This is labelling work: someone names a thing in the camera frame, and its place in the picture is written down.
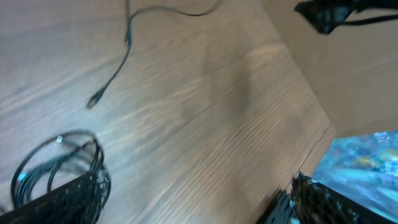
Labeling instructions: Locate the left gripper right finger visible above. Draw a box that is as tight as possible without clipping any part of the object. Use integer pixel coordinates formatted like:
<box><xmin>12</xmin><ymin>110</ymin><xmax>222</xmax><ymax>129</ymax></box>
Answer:
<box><xmin>290</xmin><ymin>172</ymin><xmax>395</xmax><ymax>224</ymax></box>

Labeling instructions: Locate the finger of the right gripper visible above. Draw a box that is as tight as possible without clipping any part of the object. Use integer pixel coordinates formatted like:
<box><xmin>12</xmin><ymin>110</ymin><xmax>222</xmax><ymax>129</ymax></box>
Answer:
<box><xmin>294</xmin><ymin>0</ymin><xmax>356</xmax><ymax>34</ymax></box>

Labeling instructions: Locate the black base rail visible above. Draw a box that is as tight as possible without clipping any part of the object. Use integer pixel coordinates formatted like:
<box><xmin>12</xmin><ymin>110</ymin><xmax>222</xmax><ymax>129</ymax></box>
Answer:
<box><xmin>256</xmin><ymin>190</ymin><xmax>296</xmax><ymax>224</ymax></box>

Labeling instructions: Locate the black USB cable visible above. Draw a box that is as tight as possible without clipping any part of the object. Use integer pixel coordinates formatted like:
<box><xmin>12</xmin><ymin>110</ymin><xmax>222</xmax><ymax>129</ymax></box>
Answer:
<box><xmin>85</xmin><ymin>0</ymin><xmax>223</xmax><ymax>110</ymax></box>
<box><xmin>9</xmin><ymin>129</ymin><xmax>112</xmax><ymax>218</ymax></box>

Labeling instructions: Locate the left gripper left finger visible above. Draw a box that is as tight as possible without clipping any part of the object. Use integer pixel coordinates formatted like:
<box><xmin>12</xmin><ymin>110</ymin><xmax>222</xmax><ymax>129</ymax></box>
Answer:
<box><xmin>1</xmin><ymin>172</ymin><xmax>108</xmax><ymax>224</ymax></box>

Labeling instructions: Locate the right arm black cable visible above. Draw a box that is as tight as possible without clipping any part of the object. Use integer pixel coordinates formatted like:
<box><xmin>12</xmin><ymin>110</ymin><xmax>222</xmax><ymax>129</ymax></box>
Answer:
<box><xmin>341</xmin><ymin>14</ymin><xmax>398</xmax><ymax>27</ymax></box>

